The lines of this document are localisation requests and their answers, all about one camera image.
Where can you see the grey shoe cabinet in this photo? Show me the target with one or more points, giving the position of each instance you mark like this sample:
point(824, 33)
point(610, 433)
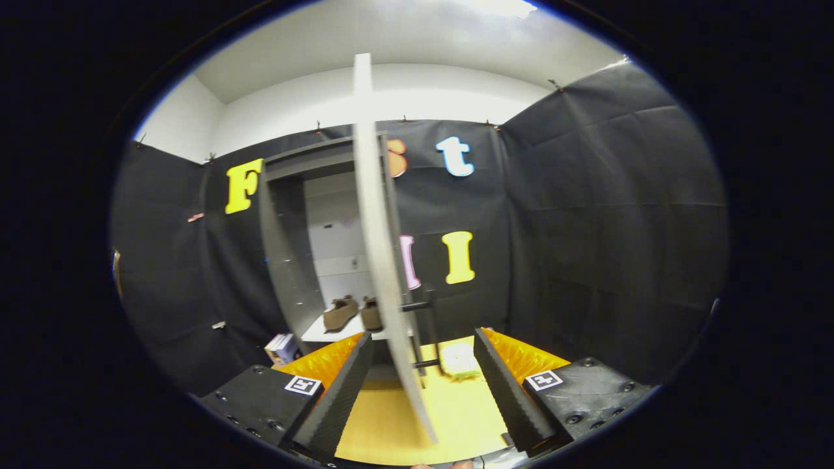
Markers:
point(287, 260)

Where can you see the brown fuzzy shoe with bow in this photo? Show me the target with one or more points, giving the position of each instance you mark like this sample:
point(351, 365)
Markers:
point(371, 316)
point(339, 314)

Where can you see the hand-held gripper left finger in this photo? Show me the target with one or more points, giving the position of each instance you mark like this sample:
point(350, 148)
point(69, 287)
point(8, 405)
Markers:
point(335, 397)

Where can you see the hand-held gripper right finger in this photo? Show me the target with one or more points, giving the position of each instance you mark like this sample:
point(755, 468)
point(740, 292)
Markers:
point(511, 397)

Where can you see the beige shoe cabinet door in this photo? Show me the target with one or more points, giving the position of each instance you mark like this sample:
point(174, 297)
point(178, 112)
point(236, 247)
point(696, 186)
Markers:
point(381, 260)

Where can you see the stack of small boxes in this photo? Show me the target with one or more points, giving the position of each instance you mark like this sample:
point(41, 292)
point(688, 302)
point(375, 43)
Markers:
point(282, 350)

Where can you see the black backdrop cloth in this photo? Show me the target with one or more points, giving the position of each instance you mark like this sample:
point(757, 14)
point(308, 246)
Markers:
point(599, 228)

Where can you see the yellow-green ball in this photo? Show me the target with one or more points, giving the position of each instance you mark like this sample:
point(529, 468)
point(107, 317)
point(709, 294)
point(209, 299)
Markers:
point(460, 361)

